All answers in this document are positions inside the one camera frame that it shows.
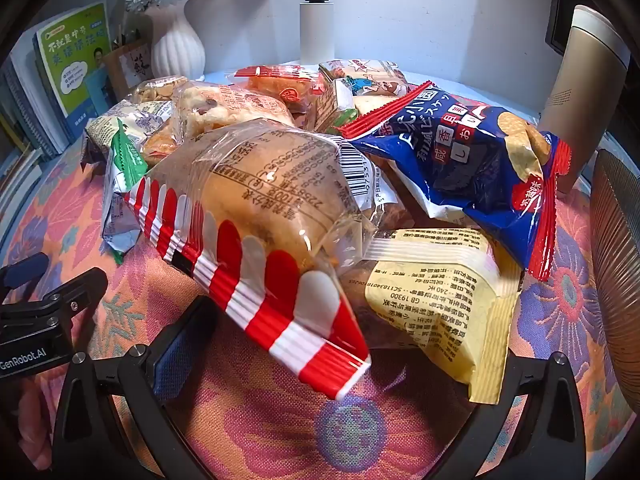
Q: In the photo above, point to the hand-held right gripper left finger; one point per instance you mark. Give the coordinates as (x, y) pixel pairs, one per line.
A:
(175, 355)

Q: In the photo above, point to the white desk lamp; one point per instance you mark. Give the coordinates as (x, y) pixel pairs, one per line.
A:
(316, 25)

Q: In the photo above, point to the person's left hand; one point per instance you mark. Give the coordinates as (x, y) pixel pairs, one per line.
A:
(37, 420)

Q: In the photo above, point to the clear packet of nut crackers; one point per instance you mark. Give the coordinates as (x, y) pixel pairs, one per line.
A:
(155, 91)

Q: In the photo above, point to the grey white snack packet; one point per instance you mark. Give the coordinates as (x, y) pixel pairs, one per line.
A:
(107, 127)

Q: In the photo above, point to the white ribbed vase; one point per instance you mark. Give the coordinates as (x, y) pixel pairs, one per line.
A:
(177, 45)

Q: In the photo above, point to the brown pen holder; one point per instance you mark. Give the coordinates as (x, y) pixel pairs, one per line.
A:
(127, 67)

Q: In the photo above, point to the red striped clear bread packet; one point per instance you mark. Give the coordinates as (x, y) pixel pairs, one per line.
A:
(250, 200)

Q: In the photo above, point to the stack of books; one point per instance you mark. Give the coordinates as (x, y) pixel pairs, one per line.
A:
(25, 125)

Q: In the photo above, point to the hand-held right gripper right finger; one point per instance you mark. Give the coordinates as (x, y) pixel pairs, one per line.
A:
(542, 410)

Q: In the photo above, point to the cream yellow snack packet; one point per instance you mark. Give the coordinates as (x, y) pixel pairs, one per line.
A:
(435, 305)

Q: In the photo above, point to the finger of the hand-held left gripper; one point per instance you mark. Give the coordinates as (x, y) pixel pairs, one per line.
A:
(22, 267)
(75, 290)

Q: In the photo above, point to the floral printed tablecloth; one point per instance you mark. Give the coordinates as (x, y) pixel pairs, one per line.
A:
(280, 435)

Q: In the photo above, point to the blue biscuit packet red edges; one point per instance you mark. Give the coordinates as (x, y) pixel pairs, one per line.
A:
(450, 160)

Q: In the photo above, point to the orange red snack packet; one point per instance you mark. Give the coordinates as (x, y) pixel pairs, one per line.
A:
(280, 82)

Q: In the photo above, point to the cartoon print snack packet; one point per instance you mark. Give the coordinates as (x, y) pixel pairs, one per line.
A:
(370, 80)

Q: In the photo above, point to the green white snack packet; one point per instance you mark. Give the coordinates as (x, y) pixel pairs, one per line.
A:
(125, 175)

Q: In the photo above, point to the golden thermos bottle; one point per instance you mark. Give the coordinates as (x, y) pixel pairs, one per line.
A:
(580, 90)

